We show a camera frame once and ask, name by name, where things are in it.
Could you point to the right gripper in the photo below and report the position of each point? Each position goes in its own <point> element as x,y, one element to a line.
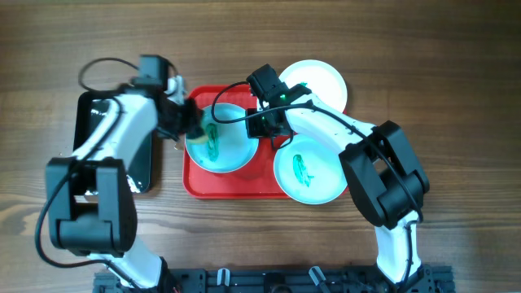
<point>254,130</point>

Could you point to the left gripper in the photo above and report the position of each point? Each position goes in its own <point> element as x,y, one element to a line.
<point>192,122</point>

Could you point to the green yellow sponge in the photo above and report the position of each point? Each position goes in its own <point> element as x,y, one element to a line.
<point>196,135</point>

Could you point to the white plate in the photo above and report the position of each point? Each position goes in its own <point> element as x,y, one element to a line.
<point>321,78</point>
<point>227,149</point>
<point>308,172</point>

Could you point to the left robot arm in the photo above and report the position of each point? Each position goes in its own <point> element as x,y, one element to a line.
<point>90,217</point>

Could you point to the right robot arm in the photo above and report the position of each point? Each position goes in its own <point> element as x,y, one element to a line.
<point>384,176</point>

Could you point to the red plastic tray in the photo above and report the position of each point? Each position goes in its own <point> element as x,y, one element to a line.
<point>256,179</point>

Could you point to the black rectangular water tray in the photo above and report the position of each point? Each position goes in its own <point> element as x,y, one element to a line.
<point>90,112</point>

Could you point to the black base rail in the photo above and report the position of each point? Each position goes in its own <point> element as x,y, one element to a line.
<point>348,279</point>

